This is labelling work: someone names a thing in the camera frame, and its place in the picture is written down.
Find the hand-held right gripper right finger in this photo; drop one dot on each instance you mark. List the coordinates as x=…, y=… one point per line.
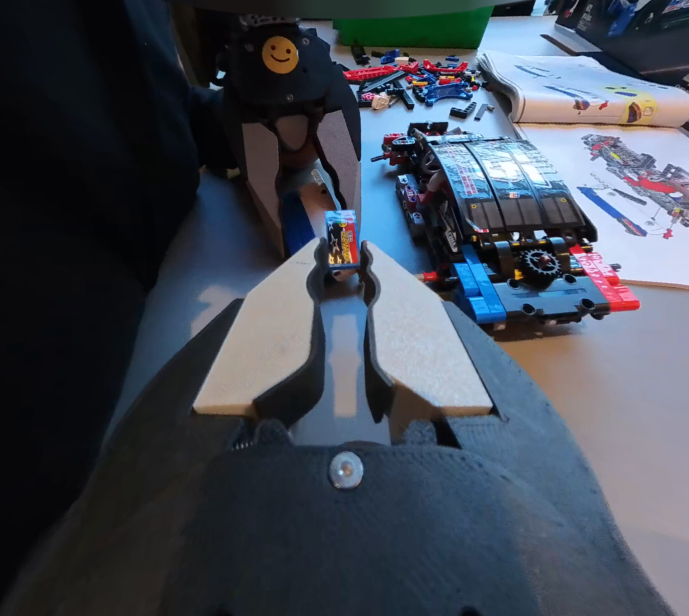
x=425, y=352

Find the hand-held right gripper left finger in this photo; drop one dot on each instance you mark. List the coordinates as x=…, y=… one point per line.
x=264, y=347

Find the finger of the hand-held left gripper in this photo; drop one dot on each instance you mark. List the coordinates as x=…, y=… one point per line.
x=339, y=153
x=261, y=169

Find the blue and white brick panel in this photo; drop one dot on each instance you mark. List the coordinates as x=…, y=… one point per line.
x=299, y=223

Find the blue smooth tile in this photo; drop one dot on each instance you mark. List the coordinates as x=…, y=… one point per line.
x=342, y=239

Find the person's left forearm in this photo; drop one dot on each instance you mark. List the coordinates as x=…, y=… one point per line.
x=210, y=126

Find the grey desk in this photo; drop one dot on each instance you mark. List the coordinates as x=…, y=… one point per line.
x=592, y=384

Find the pile of loose brick parts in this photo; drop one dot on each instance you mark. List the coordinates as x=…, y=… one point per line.
x=441, y=91

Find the green storage bin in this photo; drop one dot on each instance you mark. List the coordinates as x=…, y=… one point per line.
x=420, y=32

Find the black toy brick race car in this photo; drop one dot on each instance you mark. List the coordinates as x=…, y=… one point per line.
x=506, y=185

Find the white printed instruction sheet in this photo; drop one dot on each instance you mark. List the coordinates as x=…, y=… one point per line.
x=646, y=261

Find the black toy car box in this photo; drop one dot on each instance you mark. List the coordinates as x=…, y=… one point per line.
x=619, y=35

